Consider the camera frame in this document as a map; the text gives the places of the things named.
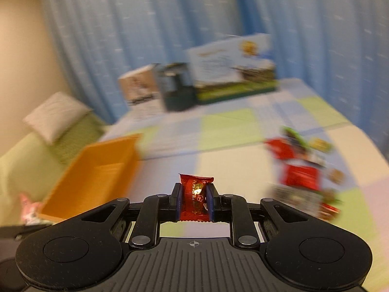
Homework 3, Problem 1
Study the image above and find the small red candy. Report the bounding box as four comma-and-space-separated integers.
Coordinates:
180, 174, 214, 222

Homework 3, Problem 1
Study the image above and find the red snack packet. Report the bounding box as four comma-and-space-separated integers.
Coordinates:
264, 137, 298, 160
281, 164, 320, 191

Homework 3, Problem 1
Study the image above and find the grey black snack packet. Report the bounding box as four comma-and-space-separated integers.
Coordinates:
270, 185, 322, 216

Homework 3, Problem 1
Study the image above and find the red strawberry candy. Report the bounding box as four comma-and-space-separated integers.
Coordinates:
318, 203, 340, 222

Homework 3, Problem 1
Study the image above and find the yellow green candy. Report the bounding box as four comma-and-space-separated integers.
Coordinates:
309, 137, 332, 153

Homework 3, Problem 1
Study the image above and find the green brown snack wrapper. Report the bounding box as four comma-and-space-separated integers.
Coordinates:
282, 127, 311, 160

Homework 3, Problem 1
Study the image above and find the green brown cube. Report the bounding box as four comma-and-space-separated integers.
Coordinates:
321, 189, 342, 206

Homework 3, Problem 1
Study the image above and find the orange plastic tray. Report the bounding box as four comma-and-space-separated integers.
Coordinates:
38, 134, 142, 222

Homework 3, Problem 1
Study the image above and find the checked tablecloth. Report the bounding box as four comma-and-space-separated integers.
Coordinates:
104, 78, 388, 291

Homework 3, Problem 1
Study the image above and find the green chevron cushion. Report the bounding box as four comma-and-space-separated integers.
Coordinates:
49, 113, 106, 165

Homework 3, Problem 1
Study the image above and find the clear wrapped brown cube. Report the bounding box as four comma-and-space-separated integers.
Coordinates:
327, 168, 345, 185

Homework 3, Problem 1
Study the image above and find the dark green glass humidifier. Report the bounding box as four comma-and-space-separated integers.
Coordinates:
158, 62, 196, 112

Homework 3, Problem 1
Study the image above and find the white humidifier product box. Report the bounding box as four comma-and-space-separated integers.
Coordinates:
118, 64, 159, 107

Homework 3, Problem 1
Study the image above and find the pink plush toy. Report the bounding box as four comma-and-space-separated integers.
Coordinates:
19, 193, 42, 225

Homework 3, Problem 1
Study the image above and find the light green sofa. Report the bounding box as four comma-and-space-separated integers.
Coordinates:
0, 112, 112, 227

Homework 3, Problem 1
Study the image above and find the beige cushion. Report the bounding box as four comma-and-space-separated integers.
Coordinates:
23, 92, 91, 144

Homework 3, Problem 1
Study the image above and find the milk carton gift box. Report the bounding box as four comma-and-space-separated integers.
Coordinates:
186, 33, 278, 105

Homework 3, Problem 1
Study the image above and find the blue star curtain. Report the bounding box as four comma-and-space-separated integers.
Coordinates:
43, 0, 388, 152

